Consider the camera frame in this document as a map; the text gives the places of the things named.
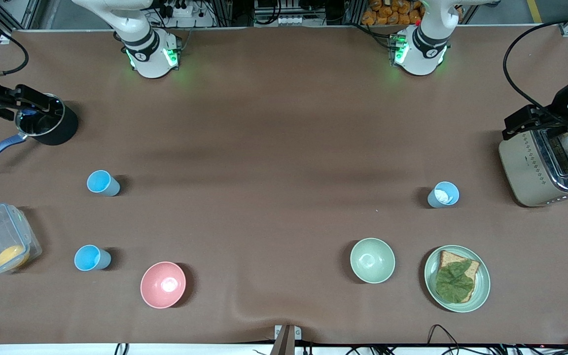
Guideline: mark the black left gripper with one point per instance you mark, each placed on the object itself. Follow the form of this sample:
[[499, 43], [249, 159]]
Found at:
[[558, 105]]

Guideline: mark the blue plastic cup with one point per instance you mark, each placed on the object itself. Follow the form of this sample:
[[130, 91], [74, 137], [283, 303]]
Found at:
[[87, 258], [436, 200], [99, 182]]

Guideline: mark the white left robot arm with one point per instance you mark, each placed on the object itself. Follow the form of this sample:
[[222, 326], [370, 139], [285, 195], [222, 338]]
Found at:
[[419, 54]]

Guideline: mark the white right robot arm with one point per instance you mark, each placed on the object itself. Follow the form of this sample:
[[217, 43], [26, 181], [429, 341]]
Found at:
[[148, 49]]

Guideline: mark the glass lid with blue knob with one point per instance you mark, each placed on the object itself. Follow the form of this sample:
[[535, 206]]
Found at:
[[42, 125]]

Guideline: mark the silver toaster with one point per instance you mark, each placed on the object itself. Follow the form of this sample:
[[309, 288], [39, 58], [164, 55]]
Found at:
[[520, 167]]

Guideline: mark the brown bread slice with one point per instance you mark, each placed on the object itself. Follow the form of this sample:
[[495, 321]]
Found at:
[[449, 257]]

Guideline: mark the orange round fruit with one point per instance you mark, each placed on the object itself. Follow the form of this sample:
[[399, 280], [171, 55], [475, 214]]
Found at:
[[12, 256]]

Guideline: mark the pale green plate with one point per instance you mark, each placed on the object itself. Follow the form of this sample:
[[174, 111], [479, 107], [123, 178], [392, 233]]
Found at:
[[484, 286]]

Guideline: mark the bag of orange buns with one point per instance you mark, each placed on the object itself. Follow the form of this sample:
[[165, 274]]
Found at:
[[392, 12]]

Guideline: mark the green lettuce leaf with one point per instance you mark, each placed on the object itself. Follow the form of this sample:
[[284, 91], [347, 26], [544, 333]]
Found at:
[[454, 283]]

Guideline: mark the power strip with black plugs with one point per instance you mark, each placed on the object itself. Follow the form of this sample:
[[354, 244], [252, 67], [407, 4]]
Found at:
[[185, 12]]

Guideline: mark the pale green bowl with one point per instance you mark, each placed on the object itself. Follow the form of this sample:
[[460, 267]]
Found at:
[[372, 260]]

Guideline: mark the pink bowl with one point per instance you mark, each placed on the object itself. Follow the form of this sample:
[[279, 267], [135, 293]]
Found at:
[[162, 285]]

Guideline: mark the white power strip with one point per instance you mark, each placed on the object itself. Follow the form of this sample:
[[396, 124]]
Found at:
[[291, 20]]

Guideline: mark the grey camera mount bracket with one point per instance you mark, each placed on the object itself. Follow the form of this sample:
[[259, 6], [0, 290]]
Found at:
[[287, 340]]

